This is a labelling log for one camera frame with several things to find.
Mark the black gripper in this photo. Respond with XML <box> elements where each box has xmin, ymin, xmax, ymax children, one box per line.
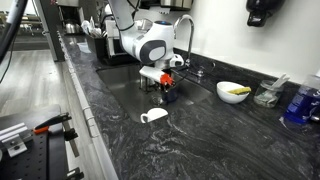
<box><xmin>160</xmin><ymin>72</ymin><xmax>175</xmax><ymax>91</ymax></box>

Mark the dark blue metal cup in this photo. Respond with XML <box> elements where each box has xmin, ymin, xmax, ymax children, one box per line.
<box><xmin>161</xmin><ymin>86</ymin><xmax>178</xmax><ymax>103</ymax></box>

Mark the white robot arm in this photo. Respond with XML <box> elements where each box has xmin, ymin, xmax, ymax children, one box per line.
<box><xmin>108</xmin><ymin>0</ymin><xmax>184</xmax><ymax>87</ymax></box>

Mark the sink drain strainer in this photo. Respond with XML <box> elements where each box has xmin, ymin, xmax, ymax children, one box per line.
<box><xmin>151</xmin><ymin>96</ymin><xmax>163</xmax><ymax>105</ymax></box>

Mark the glass french press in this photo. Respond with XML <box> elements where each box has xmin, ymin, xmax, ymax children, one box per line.
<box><xmin>139</xmin><ymin>76</ymin><xmax>158</xmax><ymax>93</ymax></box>

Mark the stainless steel sink basin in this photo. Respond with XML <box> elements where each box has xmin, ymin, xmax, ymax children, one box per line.
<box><xmin>97</xmin><ymin>64</ymin><xmax>213</xmax><ymax>122</ymax></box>

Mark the chrome gooseneck faucet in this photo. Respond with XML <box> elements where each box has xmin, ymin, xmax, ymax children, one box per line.
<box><xmin>173</xmin><ymin>14</ymin><xmax>216</xmax><ymax>78</ymax></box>

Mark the white ceramic mug in sink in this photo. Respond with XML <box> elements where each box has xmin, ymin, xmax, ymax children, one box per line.
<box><xmin>140</xmin><ymin>108</ymin><xmax>168</xmax><ymax>123</ymax></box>

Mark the white ceramic bowl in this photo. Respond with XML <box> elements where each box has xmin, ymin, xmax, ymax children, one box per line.
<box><xmin>217</xmin><ymin>81</ymin><xmax>249</xmax><ymax>104</ymax></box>

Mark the black dish rack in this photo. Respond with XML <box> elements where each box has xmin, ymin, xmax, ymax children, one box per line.
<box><xmin>82</xmin><ymin>14</ymin><xmax>137</xmax><ymax>66</ymax></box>

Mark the white rectangular plate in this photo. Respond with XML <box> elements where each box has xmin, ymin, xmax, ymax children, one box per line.
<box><xmin>105</xmin><ymin>20</ymin><xmax>119</xmax><ymax>38</ymax></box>

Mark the yellow sponge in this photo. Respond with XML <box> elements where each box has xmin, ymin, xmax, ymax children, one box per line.
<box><xmin>227</xmin><ymin>87</ymin><xmax>251</xmax><ymax>95</ymax></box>

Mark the glass jar with utensils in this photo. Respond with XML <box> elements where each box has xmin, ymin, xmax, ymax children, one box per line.
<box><xmin>254</xmin><ymin>74</ymin><xmax>290</xmax><ymax>108</ymax></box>

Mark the metal kettle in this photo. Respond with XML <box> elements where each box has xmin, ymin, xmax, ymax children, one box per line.
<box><xmin>65</xmin><ymin>21</ymin><xmax>80</xmax><ymax>34</ymax></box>

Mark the black orange clamp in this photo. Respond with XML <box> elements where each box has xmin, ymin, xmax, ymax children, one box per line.
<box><xmin>33</xmin><ymin>112</ymin><xmax>81</xmax><ymax>158</ymax></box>

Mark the blue dish soap bottle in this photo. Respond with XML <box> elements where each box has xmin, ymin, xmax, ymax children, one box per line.
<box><xmin>284</xmin><ymin>74</ymin><xmax>320</xmax><ymax>124</ymax></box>

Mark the black perforated mounting board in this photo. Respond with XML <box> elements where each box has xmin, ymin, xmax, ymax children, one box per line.
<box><xmin>0</xmin><ymin>132</ymin><xmax>67</xmax><ymax>180</ymax></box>

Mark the black wall soap dispenser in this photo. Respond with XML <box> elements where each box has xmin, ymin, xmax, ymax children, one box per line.
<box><xmin>246</xmin><ymin>0</ymin><xmax>285</xmax><ymax>27</ymax></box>

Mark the silver aluminium bracket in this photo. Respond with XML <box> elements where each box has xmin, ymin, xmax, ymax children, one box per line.
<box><xmin>0</xmin><ymin>123</ymin><xmax>32</xmax><ymax>158</ymax></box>

